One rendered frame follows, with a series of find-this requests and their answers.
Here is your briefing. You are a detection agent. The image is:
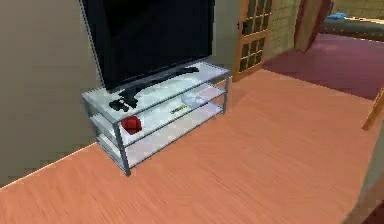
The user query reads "grey green bed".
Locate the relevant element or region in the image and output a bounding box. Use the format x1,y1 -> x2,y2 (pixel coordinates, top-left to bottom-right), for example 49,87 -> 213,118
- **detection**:
319,14 -> 384,43

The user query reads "grey glass shelf stand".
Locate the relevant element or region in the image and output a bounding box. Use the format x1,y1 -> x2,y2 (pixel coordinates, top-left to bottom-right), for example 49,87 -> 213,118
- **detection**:
80,60 -> 232,177

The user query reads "red round object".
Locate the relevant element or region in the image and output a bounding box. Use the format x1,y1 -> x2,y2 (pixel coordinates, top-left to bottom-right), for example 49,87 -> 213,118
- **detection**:
121,115 -> 143,136

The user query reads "black remote control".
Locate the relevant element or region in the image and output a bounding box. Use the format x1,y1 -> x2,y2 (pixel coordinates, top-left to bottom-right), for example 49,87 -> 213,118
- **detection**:
108,99 -> 130,113

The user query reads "black television set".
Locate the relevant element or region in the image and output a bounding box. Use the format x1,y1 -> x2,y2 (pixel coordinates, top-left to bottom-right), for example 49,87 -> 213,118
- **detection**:
79,0 -> 216,109

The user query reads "brown door with glass panes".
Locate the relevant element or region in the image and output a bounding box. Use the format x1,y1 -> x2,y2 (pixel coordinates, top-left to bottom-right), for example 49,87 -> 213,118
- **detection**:
231,0 -> 274,83

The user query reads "brown wooden door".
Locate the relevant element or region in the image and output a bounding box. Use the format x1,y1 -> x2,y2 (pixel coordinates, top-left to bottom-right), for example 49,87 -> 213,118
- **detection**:
293,0 -> 335,54

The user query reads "blue cloth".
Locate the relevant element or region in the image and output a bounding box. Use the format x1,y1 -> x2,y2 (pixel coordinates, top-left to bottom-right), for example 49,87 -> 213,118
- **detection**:
326,12 -> 348,20

